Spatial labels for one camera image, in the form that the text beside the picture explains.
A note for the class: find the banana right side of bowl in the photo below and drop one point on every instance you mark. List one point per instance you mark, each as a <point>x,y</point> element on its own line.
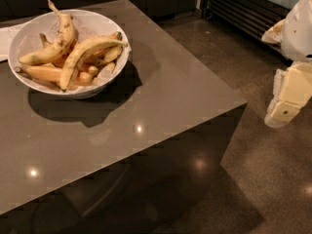
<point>102,49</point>

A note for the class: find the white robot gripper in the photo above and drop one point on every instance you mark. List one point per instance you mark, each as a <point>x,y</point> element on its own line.
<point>298,33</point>

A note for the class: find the orange banana lower left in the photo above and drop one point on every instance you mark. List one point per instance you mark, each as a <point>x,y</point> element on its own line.
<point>52,74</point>

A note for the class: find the spotted banana top left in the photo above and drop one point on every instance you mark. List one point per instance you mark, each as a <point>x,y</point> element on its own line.
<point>66,35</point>

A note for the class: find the dark appliance with vent grille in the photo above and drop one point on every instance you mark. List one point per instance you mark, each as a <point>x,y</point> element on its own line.
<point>253,17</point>

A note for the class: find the white ceramic bowl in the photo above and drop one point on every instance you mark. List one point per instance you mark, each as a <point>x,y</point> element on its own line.
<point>41,31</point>

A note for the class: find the white paper napkin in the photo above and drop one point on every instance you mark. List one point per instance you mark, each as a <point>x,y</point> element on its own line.
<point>6,36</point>

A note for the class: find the long yellow banana front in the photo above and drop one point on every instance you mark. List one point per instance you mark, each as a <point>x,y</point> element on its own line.
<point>80,53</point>

